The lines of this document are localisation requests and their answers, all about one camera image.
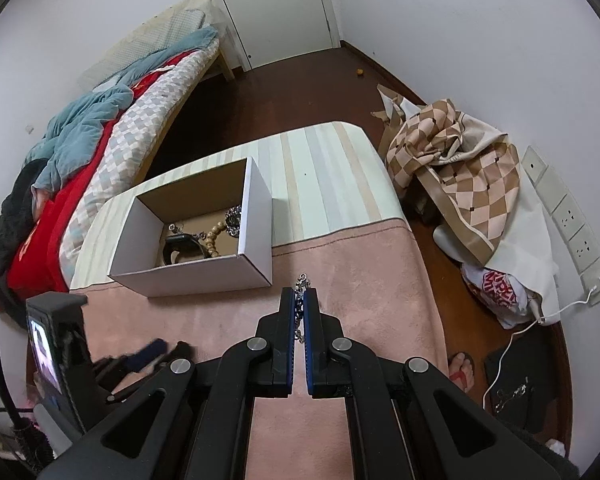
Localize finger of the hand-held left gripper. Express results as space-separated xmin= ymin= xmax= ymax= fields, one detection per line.
xmin=91 ymin=338 xmax=170 ymax=380
xmin=105 ymin=341 xmax=196 ymax=403

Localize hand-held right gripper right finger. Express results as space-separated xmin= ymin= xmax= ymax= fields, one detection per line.
xmin=302 ymin=287 xmax=581 ymax=480

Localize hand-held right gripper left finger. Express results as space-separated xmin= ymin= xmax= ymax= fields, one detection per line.
xmin=42 ymin=287 xmax=297 ymax=480

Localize thin silver chain bracelet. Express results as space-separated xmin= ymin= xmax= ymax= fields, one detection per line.
xmin=294 ymin=272 xmax=314 ymax=346

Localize black smart band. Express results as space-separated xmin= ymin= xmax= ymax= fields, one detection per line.
xmin=162 ymin=232 xmax=206 ymax=263

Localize white cardboard box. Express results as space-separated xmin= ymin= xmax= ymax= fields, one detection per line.
xmin=107 ymin=156 xmax=273 ymax=298

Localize wooden bead bracelet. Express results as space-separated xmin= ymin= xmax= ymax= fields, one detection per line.
xmin=202 ymin=217 xmax=231 ymax=258

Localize thick silver chain bracelet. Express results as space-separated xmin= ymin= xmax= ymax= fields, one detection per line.
xmin=224 ymin=205 xmax=243 ymax=238

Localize pink suede table mat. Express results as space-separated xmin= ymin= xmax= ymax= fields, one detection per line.
xmin=27 ymin=217 xmax=448 ymax=480

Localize red floral blanket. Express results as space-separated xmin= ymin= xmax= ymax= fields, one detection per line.
xmin=0 ymin=52 xmax=191 ymax=311

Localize dark fuzzy cloth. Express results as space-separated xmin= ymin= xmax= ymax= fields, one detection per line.
xmin=0 ymin=159 xmax=51 ymax=321

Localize striped table cloth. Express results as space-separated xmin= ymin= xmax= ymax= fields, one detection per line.
xmin=70 ymin=121 xmax=413 ymax=291

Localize person's foot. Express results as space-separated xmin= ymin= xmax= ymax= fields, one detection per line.
xmin=448 ymin=351 xmax=476 ymax=386

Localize foot in sandal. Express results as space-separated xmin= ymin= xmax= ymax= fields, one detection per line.
xmin=447 ymin=352 xmax=477 ymax=394

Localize plastic bag with red print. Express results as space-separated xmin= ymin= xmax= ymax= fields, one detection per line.
xmin=461 ymin=262 xmax=537 ymax=329

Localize beige checkered cloth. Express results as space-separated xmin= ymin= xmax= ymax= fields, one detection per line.
xmin=385 ymin=100 xmax=523 ymax=266

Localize grey white checkered quilt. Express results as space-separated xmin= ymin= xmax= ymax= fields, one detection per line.
xmin=60 ymin=52 xmax=218 ymax=286

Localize black bag with silver print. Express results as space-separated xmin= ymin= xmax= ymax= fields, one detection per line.
xmin=482 ymin=332 xmax=563 ymax=433

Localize blue quilt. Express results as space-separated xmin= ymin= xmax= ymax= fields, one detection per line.
xmin=22 ymin=27 xmax=220 ymax=191

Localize wooden bed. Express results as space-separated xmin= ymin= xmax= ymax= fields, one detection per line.
xmin=0 ymin=0 xmax=236 ymax=331

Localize white door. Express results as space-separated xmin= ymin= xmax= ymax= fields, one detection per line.
xmin=207 ymin=0 xmax=341 ymax=72

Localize beige quilted headboard pad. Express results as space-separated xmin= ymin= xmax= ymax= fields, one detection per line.
xmin=77 ymin=0 xmax=216 ymax=91

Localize white charger cable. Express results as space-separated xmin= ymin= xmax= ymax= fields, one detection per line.
xmin=482 ymin=285 xmax=600 ymax=411

